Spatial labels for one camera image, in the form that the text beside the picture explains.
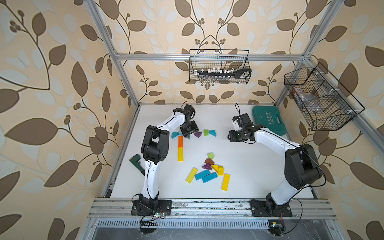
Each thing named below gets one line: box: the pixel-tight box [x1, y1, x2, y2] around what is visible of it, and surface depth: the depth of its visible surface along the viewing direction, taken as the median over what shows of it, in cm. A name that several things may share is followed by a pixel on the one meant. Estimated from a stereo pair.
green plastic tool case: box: [252, 106, 287, 136], surface depth 109 cm
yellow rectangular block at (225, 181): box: [221, 173, 231, 192], surface depth 85 cm
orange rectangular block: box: [178, 135, 184, 148], surface depth 101 cm
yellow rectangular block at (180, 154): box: [177, 147, 184, 162], surface depth 95 cm
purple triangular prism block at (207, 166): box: [202, 163, 212, 171], surface depth 88 cm
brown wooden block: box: [204, 158, 215, 166], surface depth 91 cm
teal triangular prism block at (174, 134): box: [171, 131, 179, 139], surface depth 102 cm
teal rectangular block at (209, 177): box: [201, 172, 219, 184], surface depth 86 cm
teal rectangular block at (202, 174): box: [195, 169, 211, 181], surface depth 87 cm
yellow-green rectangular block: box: [185, 167, 198, 184], surface depth 87 cm
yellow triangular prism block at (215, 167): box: [211, 164, 219, 173], surface depth 88 cm
